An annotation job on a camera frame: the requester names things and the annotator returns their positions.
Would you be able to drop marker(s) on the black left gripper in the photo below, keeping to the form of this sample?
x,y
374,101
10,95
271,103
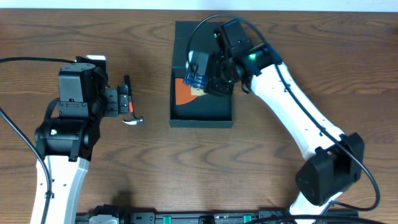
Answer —
x,y
112,101

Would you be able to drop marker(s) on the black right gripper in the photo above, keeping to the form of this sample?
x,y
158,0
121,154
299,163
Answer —
x,y
217,88

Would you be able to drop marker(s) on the blue drill bit set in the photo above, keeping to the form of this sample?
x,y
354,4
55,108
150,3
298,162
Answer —
x,y
195,80

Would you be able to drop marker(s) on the small hammer black red handle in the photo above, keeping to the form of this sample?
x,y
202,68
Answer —
x,y
134,119

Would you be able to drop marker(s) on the dark green gift box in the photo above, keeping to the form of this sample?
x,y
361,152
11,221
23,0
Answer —
x,y
207,111

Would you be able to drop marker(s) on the orange scraper wooden handle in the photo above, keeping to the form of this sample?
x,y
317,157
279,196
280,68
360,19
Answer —
x,y
184,93

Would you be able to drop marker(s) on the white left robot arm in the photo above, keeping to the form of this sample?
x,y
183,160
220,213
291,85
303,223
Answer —
x,y
68,133

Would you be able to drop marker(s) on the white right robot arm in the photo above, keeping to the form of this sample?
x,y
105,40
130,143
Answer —
x,y
333,159

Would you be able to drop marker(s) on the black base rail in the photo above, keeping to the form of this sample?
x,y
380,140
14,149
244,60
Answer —
x,y
115,214

